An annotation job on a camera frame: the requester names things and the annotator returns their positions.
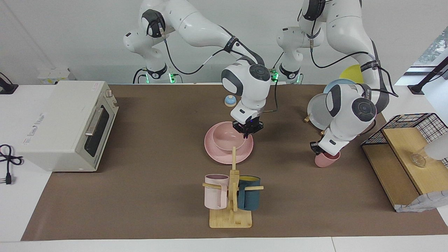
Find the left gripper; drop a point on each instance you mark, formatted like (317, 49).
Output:
(317, 147)

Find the small blue bell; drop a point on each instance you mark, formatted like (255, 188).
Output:
(230, 101)

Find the dark teal mug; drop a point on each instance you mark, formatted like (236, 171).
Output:
(249, 199)

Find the pink cup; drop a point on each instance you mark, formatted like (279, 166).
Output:
(327, 160)

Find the pink bowl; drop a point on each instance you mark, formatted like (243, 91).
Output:
(225, 140)

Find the large pink plate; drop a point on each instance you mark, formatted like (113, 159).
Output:
(217, 155)

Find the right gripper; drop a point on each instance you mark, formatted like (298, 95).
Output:
(248, 126)

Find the white toaster oven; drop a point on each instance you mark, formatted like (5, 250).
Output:
(59, 119)

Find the grey patterned cloth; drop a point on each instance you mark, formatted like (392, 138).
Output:
(425, 202)

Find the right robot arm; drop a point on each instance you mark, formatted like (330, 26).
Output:
(199, 24)

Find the wooden cup rack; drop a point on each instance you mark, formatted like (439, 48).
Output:
(231, 220)

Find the light blue plate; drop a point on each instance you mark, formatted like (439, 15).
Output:
(337, 84)

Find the yellow plate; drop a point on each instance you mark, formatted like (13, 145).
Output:
(351, 73)

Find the small white box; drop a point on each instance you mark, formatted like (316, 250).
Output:
(56, 75)

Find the clear glass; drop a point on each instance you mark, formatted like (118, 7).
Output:
(419, 159)

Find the wooden shelf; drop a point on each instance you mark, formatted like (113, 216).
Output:
(388, 171)

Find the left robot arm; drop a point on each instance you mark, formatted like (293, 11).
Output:
(350, 31)

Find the pale pink mug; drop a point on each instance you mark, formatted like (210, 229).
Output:
(214, 196)

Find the wooden plate rack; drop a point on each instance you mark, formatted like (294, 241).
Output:
(307, 118)

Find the grey plate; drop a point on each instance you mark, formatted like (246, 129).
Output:
(317, 112)

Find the black stand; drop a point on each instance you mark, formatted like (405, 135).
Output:
(5, 87)
(428, 76)

